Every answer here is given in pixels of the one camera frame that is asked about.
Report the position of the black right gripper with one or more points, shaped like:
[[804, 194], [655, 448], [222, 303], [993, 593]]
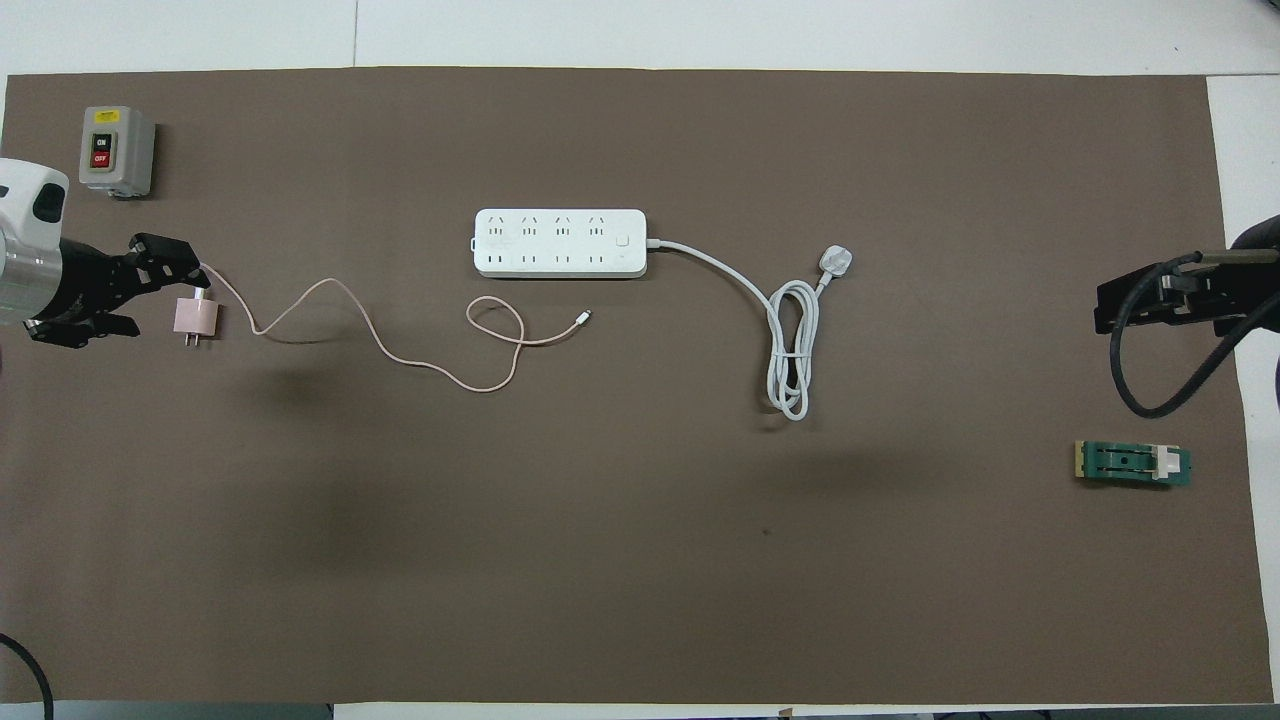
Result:
[[1245, 290]]

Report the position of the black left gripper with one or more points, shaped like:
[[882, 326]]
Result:
[[90, 290]]

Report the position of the pink charger adapter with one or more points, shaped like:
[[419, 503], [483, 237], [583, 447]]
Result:
[[195, 315]]

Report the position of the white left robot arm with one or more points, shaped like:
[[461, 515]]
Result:
[[30, 210]]

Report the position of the brown table mat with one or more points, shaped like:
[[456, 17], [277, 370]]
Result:
[[500, 550]]

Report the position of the grey on-off switch box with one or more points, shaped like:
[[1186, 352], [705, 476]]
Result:
[[115, 150]]

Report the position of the green knife switch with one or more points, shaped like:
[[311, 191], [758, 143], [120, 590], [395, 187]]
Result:
[[1120, 463]]

